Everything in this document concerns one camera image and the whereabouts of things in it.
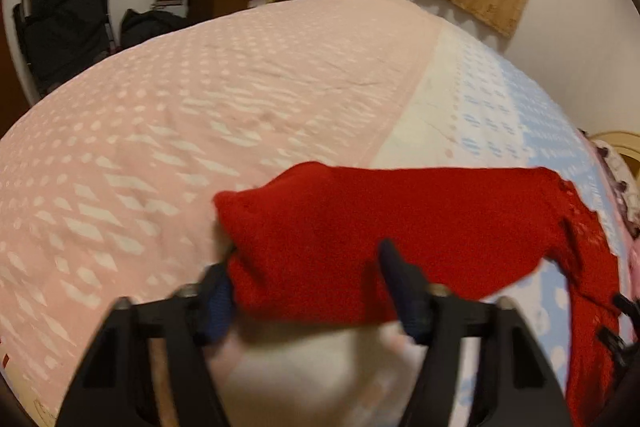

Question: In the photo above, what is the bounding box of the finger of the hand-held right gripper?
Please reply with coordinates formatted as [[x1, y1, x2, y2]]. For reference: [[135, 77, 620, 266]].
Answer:
[[612, 293, 640, 320], [596, 326, 633, 369]]

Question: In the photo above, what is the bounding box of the black bag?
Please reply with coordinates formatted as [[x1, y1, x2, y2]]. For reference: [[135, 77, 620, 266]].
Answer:
[[120, 8, 190, 50]]

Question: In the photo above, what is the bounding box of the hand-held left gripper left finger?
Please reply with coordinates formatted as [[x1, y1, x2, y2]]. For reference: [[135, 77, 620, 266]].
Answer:
[[55, 257, 238, 427]]

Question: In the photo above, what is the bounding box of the black folding cot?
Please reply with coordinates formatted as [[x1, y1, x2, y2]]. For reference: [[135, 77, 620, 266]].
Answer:
[[12, 0, 119, 98]]

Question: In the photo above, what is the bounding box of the red knit garment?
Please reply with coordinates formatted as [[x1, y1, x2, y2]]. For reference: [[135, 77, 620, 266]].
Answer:
[[214, 161, 626, 427]]

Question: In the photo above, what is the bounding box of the patterned pillow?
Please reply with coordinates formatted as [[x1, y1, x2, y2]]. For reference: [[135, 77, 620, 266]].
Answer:
[[595, 142, 640, 239]]

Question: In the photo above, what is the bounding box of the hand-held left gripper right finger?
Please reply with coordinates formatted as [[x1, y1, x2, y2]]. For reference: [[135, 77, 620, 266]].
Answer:
[[377, 239, 573, 427]]

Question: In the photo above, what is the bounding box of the cream wooden headboard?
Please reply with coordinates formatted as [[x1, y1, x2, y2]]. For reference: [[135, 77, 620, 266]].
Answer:
[[590, 131, 640, 188]]

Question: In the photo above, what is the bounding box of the pink and blue dotted blanket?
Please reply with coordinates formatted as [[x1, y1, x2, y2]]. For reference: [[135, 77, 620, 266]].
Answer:
[[0, 0, 640, 427]]

